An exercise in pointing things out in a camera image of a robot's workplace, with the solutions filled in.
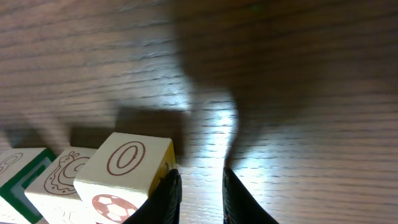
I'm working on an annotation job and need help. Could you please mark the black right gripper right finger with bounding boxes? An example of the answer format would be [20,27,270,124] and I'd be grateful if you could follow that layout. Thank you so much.
[222,168,279,224]

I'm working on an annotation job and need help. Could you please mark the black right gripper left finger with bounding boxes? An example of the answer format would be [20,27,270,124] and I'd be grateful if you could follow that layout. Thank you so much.
[123,169,182,224]

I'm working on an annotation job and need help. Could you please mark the wooden block soccer ball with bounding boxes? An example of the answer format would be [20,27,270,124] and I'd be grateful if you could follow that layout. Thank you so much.
[73,132,177,224]

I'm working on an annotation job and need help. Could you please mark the wooden block hourglass print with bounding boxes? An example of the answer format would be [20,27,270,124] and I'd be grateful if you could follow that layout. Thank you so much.
[25,147,95,224]

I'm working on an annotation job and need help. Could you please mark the wooden block number eight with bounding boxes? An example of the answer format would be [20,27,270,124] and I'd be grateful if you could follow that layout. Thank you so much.
[1,147,56,224]

